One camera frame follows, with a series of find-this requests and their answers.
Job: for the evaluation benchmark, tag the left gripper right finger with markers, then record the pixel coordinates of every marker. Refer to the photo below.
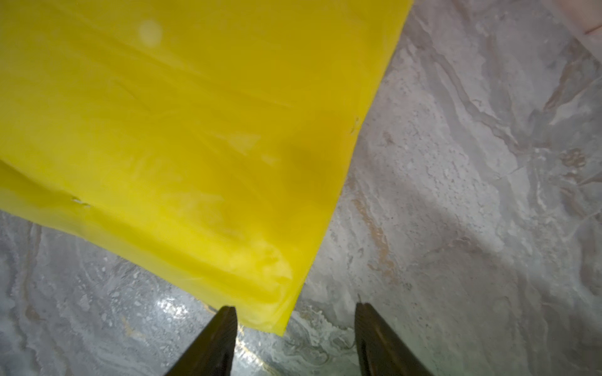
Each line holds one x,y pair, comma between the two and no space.
380,350

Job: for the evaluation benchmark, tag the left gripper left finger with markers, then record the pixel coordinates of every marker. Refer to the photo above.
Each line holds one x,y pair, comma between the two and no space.
213,351

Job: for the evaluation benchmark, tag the yellow raincoat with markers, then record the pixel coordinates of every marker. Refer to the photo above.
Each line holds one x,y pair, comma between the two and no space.
206,141

